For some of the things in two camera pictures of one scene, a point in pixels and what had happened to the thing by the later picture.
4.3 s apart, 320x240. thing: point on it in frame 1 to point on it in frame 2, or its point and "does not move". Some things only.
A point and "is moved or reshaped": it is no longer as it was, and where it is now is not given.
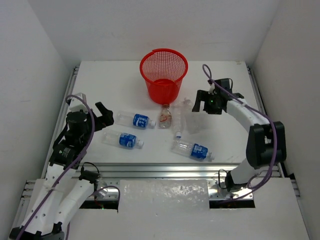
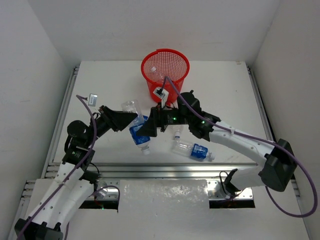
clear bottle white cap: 187,104 is moved or reshaped
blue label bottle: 192,149 does not move
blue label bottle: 118,138 to 140,141
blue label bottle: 133,119 is moved or reshaped
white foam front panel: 178,209 does not move
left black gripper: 97,121 to 107,118
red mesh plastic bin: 163,70 does not move
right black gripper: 203,95 to 156,118
